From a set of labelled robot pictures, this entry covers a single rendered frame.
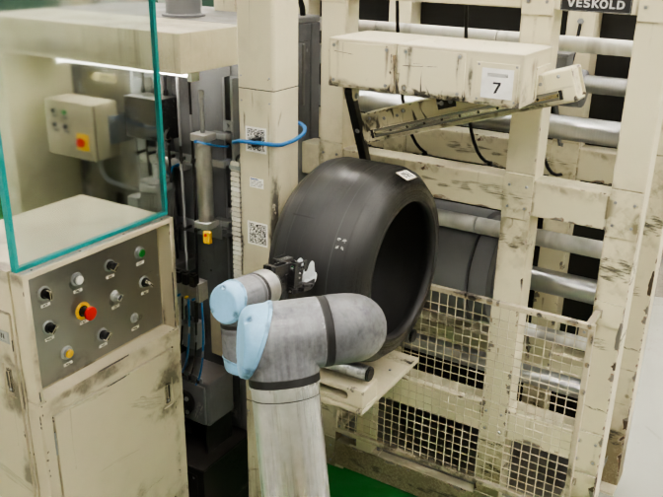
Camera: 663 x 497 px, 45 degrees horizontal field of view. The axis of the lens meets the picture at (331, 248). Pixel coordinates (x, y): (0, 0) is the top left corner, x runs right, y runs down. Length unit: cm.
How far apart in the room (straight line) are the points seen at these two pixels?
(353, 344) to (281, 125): 116
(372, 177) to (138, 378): 94
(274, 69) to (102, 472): 128
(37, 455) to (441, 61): 155
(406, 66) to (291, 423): 133
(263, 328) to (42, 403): 115
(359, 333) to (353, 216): 84
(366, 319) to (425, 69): 116
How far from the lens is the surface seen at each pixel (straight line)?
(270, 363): 125
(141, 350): 249
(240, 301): 177
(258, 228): 242
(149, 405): 260
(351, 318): 127
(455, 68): 228
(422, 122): 249
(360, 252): 206
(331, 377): 236
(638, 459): 377
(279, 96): 230
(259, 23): 227
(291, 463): 129
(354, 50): 242
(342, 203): 211
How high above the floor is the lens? 206
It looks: 21 degrees down
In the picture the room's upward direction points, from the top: 1 degrees clockwise
